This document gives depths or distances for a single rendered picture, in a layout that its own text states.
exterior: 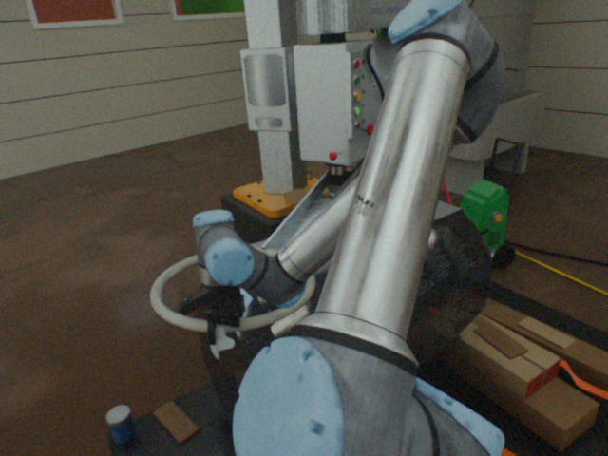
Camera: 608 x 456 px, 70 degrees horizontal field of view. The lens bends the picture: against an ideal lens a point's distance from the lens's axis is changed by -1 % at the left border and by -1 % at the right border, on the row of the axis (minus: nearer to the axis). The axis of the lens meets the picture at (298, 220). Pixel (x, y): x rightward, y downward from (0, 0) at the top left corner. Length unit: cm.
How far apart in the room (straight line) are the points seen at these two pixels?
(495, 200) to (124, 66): 602
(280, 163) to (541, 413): 167
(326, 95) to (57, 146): 617
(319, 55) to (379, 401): 129
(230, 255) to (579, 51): 570
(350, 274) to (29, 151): 702
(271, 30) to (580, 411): 216
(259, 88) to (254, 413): 194
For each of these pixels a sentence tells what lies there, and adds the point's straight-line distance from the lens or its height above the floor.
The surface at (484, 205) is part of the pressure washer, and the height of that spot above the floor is 49.
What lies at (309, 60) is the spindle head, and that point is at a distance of 161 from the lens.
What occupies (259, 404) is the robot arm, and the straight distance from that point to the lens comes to 49.
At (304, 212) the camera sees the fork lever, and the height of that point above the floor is 99.
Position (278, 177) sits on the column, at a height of 89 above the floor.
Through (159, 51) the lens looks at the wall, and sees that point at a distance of 787.
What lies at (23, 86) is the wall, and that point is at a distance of 731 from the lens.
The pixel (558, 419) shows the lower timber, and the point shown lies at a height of 14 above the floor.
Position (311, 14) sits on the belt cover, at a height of 168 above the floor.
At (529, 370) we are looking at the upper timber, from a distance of 220.
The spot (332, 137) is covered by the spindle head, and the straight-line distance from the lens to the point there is 161.
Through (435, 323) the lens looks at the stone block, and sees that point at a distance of 181.
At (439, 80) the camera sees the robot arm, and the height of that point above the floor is 156.
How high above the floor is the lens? 165
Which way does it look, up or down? 24 degrees down
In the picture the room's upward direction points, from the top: 4 degrees counter-clockwise
